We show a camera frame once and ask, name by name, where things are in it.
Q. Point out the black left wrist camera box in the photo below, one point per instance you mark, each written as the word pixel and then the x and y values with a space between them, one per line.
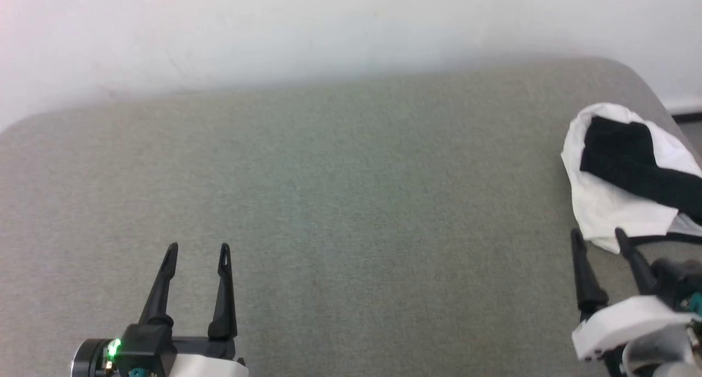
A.
pixel 142 347

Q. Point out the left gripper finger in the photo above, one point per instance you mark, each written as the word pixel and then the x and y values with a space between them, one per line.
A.
pixel 224 311
pixel 162 300

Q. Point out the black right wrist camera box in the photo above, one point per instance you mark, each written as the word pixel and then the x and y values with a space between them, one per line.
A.
pixel 674 281

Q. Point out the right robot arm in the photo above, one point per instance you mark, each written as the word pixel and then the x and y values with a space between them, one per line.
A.
pixel 652 360

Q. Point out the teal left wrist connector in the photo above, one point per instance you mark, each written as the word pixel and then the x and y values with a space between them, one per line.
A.
pixel 138 372

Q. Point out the black and white t-shirt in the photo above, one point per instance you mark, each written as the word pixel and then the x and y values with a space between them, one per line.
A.
pixel 598 201

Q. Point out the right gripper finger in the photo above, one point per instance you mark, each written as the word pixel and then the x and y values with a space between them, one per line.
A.
pixel 589 289
pixel 639 273

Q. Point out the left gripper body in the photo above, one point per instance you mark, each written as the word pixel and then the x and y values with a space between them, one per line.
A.
pixel 208 360

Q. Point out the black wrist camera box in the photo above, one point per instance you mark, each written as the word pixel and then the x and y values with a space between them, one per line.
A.
pixel 674 281
pixel 142 347

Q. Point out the white wall skirting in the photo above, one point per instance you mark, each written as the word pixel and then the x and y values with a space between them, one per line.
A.
pixel 685 105

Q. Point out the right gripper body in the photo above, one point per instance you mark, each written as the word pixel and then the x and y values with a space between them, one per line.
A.
pixel 625 322

